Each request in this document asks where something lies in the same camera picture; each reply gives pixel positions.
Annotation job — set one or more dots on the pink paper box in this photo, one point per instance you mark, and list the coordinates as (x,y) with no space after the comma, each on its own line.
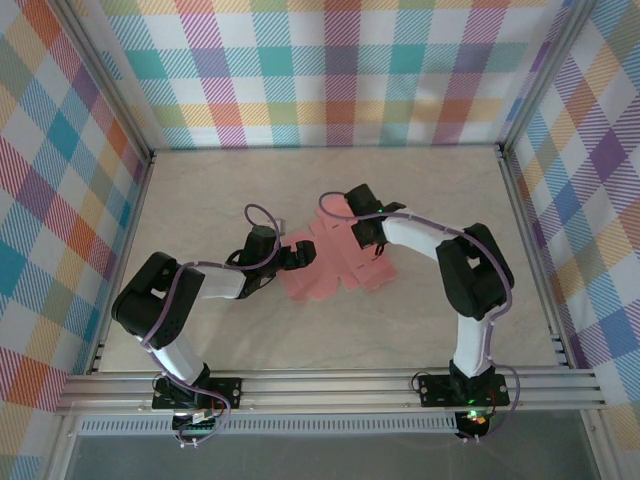
(325,280)

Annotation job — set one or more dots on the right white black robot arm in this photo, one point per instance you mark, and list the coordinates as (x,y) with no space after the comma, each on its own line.
(472,285)

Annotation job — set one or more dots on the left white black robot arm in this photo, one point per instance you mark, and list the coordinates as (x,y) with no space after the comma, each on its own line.
(167,320)

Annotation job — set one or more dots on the wide aluminium mounting rail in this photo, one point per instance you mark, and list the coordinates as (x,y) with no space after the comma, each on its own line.
(325,392)

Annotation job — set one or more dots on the aluminium side rail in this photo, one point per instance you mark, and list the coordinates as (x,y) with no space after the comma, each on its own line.
(122,260)
(533,250)

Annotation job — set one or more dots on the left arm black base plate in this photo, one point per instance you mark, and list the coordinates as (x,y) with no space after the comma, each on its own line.
(227,392)

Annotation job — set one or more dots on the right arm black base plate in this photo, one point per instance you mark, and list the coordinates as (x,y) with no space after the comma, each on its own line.
(435,392)

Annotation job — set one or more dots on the aluminium frame post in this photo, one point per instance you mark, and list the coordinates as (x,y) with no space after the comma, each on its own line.
(542,75)
(107,80)

